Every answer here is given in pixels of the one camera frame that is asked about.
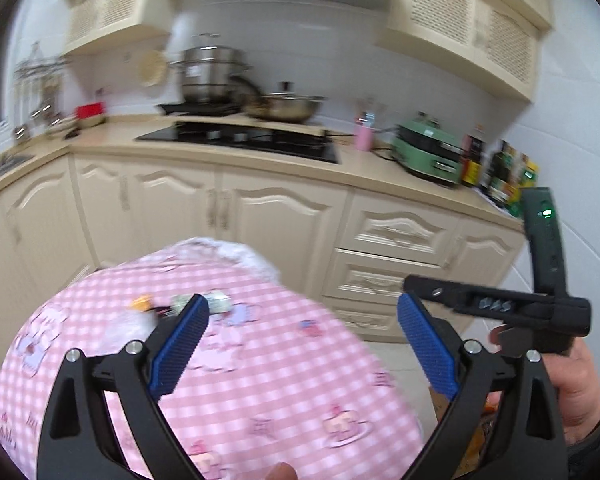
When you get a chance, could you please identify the steel sink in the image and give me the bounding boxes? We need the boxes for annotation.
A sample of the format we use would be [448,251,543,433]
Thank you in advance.
[0,152,36,187]

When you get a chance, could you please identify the cream kitchen base cabinet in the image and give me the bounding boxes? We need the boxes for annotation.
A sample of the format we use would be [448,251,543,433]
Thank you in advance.
[0,125,528,391]

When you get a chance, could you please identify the hanging utensil rack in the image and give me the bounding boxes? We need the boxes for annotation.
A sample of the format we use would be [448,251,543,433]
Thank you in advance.
[12,42,73,126]

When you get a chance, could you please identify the round straw trivet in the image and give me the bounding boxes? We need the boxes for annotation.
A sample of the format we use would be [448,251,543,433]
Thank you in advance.
[139,50,169,87]

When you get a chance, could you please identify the red box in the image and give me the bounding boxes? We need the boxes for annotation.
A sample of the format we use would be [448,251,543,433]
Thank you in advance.
[75,102,108,127]

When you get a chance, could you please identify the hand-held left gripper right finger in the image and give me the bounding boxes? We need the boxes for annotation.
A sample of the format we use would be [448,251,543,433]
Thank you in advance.
[397,292,568,480]

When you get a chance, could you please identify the steel wok with lid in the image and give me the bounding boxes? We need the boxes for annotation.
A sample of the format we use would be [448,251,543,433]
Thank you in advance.
[242,81,327,123]

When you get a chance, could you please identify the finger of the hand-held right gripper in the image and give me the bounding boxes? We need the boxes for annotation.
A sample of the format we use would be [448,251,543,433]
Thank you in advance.
[402,274,463,311]

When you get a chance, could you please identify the cream lattice wall cabinet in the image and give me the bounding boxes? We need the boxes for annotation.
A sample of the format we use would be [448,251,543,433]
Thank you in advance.
[62,0,173,57]
[375,0,555,105]

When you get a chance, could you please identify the green and white wrapper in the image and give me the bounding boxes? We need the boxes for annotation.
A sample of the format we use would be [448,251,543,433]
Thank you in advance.
[170,290,234,317]

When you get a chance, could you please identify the pink utensil holder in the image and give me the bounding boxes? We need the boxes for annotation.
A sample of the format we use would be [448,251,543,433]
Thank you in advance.
[355,100,388,152]

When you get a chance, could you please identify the pink checked tablecloth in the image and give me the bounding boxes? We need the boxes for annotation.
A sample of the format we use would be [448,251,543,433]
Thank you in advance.
[0,237,426,480]

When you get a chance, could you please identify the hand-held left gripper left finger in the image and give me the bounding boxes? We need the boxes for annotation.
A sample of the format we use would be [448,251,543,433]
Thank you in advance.
[36,294,210,480]

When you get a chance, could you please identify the black gas stove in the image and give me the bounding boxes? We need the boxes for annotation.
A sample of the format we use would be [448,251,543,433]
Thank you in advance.
[135,122,342,165]

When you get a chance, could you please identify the black induction cooker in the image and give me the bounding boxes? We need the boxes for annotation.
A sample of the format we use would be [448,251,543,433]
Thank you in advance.
[157,102,244,117]

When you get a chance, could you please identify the brown cardboard box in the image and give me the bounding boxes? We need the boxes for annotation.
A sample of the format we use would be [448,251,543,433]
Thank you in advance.
[430,385,498,478]

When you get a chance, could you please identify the steel steamer pot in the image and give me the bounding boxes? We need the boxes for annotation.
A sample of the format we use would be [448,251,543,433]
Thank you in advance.
[169,34,253,106]

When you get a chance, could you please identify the person's right hand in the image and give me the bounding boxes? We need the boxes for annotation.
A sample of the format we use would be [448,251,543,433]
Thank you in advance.
[487,327,600,446]

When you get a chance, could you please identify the green electric cooker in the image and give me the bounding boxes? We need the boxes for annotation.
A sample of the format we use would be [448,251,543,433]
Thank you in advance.
[391,112,465,187]

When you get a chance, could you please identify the person's left hand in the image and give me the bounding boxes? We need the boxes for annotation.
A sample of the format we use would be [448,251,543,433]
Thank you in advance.
[264,462,299,480]

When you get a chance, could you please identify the row of condiment bottles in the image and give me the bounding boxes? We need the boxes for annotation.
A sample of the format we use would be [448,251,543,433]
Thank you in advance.
[460,127,540,213]

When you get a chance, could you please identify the person's right forearm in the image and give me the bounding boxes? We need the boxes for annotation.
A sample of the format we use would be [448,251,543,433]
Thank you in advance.
[565,392,600,480]

